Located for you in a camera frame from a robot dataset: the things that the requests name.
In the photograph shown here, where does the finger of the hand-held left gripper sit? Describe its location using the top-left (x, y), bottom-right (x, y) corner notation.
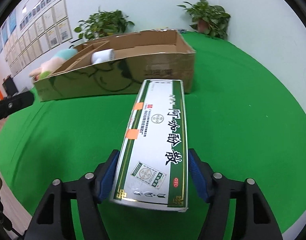
top-left (0, 92), bottom-right (35, 125)

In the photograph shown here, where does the brown cardboard divider tray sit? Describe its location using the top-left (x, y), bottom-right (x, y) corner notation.
top-left (53, 40), bottom-right (111, 75)

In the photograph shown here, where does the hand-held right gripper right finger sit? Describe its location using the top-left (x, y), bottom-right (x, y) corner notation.
top-left (188, 149), bottom-right (283, 240)

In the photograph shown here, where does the potted green plant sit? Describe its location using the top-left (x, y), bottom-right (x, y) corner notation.
top-left (73, 6), bottom-right (135, 40)
top-left (177, 0), bottom-right (231, 40)

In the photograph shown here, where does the green white medicine box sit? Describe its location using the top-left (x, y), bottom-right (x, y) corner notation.
top-left (108, 79), bottom-right (189, 213)

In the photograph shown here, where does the group of framed wall certificates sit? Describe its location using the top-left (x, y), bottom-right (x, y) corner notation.
top-left (4, 0), bottom-right (70, 77)

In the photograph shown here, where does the row of blue notice boards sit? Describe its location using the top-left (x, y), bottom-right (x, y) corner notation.
top-left (0, 9), bottom-right (18, 68)

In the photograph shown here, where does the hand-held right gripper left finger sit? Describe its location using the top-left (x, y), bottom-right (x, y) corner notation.
top-left (24, 149), bottom-right (120, 240)

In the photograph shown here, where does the white hair dryer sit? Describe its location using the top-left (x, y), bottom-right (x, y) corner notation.
top-left (91, 49), bottom-right (115, 64)

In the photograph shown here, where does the pink blue green plush toy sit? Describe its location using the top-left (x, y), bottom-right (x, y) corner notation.
top-left (29, 49), bottom-right (78, 81)

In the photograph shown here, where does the large cardboard box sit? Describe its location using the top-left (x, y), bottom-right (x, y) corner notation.
top-left (33, 29), bottom-right (196, 102)

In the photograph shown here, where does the black cabinet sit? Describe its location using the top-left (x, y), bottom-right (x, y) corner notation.
top-left (3, 76), bottom-right (19, 97)

